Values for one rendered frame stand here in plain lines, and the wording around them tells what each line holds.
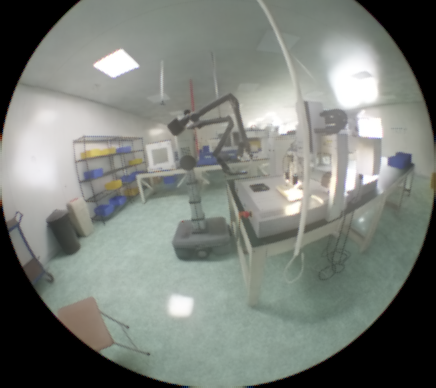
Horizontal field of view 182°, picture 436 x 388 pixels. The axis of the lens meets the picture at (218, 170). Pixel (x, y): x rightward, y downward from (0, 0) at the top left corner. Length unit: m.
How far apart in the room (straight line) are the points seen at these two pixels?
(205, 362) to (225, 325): 0.36
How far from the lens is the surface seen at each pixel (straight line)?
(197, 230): 1.60
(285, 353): 1.24
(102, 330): 0.99
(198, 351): 1.23
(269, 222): 0.65
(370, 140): 0.97
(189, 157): 1.30
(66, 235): 2.59
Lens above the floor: 1.20
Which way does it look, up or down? 11 degrees down
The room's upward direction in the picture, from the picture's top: 6 degrees counter-clockwise
